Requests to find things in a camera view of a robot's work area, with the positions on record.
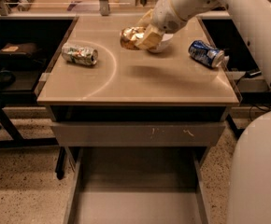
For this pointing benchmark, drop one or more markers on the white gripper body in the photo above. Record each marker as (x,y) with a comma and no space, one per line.
(164,15)

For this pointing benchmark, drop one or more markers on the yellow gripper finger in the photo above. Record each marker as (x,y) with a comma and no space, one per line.
(151,38)
(146,19)

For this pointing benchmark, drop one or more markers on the orange crushed soda can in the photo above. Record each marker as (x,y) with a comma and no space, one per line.
(130,35)

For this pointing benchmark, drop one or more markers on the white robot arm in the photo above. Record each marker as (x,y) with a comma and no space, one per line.
(250,179)

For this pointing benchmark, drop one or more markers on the blue soda can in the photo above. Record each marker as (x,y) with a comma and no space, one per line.
(205,54)

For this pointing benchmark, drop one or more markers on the grey drawer cabinet counter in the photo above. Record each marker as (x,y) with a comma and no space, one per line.
(135,86)

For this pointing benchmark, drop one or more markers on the green crushed soda can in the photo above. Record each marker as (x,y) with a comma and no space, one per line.
(84,55)

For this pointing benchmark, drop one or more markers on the closed grey top drawer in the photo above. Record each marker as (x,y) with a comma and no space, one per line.
(137,134)

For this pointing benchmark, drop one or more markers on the open middle drawer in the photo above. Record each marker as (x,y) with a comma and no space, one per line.
(137,185)

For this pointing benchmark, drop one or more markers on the white ceramic bowl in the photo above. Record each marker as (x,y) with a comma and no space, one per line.
(162,45)

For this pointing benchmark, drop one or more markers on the black power adapter with cable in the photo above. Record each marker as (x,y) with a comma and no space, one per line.
(250,74)

